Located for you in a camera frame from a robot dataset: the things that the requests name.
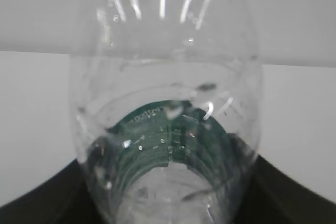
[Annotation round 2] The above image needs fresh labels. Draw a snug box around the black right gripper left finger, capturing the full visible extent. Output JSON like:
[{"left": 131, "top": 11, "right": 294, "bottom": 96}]
[{"left": 1, "top": 160, "right": 103, "bottom": 224}]

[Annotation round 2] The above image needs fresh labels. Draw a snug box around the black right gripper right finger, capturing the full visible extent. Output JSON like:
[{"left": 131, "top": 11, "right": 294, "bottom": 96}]
[{"left": 230, "top": 133, "right": 336, "bottom": 224}]

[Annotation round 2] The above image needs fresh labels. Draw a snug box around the clear water bottle green label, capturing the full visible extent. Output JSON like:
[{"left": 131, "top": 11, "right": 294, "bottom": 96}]
[{"left": 69, "top": 0, "right": 263, "bottom": 223}]

